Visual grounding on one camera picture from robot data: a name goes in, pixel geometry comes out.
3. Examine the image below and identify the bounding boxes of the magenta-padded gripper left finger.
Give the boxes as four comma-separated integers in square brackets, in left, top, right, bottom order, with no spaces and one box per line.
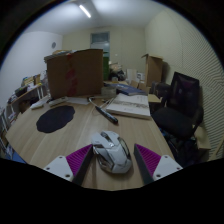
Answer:
[43,143,95,187]

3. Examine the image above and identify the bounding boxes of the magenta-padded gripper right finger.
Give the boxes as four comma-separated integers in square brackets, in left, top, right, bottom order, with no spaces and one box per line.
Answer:
[133,143,184,185]

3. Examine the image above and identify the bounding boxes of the white and silver computer mouse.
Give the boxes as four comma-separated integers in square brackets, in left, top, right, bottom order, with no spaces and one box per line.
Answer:
[90,130,133,175]

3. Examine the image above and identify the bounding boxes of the black round mouse pad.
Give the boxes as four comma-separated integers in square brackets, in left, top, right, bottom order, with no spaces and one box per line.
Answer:
[35,105,76,134]

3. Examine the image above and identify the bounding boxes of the black office chair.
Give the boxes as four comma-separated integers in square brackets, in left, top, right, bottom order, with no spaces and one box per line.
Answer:
[151,71,205,141]

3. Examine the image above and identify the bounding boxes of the small white flat box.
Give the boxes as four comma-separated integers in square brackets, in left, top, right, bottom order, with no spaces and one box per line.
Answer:
[29,99,46,110]

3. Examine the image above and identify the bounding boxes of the white paper sheet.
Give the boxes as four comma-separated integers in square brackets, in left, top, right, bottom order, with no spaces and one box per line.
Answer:
[66,96,92,106]

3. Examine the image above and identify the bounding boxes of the white thick book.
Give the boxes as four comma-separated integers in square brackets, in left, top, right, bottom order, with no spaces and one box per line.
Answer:
[105,92,152,120]

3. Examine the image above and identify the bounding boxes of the black marker pen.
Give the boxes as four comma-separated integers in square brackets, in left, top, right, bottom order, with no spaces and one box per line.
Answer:
[94,105,119,125]

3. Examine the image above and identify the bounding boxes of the wooden shelf unit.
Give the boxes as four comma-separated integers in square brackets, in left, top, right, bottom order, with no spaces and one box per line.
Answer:
[0,73,48,134]

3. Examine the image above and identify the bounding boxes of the dark blue book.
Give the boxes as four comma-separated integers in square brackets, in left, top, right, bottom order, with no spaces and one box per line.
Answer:
[105,82,148,97]

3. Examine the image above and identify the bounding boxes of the large brown cardboard box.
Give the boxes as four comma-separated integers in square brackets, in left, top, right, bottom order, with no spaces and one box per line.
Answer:
[44,48,105,100]

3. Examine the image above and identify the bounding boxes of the tall open cardboard box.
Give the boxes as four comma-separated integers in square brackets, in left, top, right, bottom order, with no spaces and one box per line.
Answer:
[141,53,164,88]

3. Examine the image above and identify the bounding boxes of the window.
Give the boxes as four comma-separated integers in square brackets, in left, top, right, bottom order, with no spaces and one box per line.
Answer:
[90,31,111,58]

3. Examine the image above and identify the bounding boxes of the ceiling tube light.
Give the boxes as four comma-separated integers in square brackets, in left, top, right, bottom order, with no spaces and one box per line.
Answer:
[78,3,92,19]

